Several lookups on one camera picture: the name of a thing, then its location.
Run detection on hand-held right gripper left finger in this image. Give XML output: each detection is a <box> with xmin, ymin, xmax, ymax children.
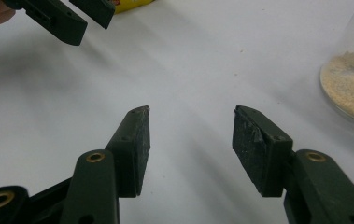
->
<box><xmin>59</xmin><ymin>105</ymin><xmax>151</xmax><ymax>224</ymax></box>

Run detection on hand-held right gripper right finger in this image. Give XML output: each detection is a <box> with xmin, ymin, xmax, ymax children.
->
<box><xmin>232</xmin><ymin>105</ymin><xmax>354</xmax><ymax>224</ymax></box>

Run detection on yellow green snack packet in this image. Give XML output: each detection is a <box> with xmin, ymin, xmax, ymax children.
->
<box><xmin>113</xmin><ymin>0</ymin><xmax>157</xmax><ymax>15</ymax></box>

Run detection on beige powder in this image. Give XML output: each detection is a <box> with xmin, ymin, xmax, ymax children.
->
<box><xmin>320</xmin><ymin>49</ymin><xmax>354</xmax><ymax>124</ymax></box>

